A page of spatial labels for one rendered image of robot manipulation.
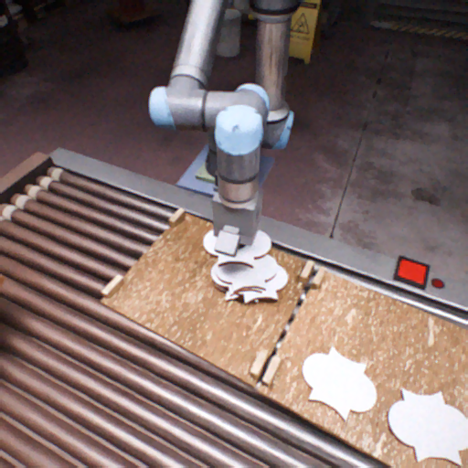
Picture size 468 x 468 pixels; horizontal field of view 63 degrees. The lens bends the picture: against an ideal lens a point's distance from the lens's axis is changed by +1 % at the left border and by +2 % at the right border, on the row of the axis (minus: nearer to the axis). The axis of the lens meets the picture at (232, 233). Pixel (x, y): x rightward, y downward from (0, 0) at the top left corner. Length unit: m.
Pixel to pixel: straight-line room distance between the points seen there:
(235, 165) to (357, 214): 1.97
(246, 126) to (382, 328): 0.56
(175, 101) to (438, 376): 0.75
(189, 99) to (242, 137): 0.16
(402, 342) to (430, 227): 1.76
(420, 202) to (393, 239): 0.42
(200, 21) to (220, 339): 0.66
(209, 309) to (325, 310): 0.27
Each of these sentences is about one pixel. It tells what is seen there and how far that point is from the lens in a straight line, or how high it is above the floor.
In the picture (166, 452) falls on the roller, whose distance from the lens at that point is 0.82.
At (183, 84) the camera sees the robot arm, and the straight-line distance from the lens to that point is 0.76.
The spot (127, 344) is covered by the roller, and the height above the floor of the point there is 0.92.
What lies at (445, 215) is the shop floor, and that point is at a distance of 2.77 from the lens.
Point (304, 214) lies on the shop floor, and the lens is 2.47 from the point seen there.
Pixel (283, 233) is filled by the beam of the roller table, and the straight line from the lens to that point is 1.08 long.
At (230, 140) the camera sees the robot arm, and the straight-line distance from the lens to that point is 0.61.
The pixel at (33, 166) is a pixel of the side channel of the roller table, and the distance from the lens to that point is 1.39.
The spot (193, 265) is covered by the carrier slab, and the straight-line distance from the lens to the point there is 0.98.
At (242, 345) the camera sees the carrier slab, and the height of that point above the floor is 0.94.
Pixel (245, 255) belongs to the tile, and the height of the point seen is 1.09.
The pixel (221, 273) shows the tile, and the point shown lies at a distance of 0.88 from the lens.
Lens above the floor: 1.71
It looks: 48 degrees down
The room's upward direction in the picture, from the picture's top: straight up
